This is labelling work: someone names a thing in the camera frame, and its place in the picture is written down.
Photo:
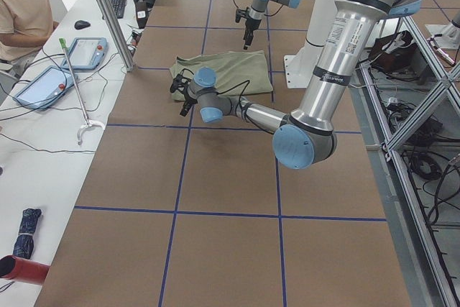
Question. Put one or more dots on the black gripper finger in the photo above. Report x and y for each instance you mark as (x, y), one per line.
(185, 109)
(247, 44)

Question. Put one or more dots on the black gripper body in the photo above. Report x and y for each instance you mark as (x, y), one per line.
(249, 26)
(189, 98)

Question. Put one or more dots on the olive green long-sleeve shirt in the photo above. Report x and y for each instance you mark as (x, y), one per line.
(231, 68)

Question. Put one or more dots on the black power adapter box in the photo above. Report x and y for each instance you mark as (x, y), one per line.
(142, 13)

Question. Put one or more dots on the far blue teach pendant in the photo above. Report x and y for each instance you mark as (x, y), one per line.
(86, 53)

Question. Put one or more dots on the blue teach pendant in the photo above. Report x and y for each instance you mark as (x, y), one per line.
(44, 90)
(86, 53)

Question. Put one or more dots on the black computer mouse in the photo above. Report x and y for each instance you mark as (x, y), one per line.
(81, 24)

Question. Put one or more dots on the near blue teach pendant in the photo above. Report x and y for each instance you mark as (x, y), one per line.
(44, 90)

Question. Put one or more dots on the seated person beige shirt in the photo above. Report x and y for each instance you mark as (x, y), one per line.
(26, 25)

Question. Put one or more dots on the folded dark blue umbrella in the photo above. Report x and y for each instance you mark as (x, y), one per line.
(24, 244)

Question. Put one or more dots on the red cylinder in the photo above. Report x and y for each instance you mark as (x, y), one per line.
(23, 270)

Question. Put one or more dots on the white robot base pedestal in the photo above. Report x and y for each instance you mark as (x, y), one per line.
(299, 67)

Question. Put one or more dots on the reacher grabber stick green handle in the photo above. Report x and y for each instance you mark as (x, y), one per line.
(88, 123)

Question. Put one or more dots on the aluminium frame post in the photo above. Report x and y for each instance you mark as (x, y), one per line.
(116, 33)

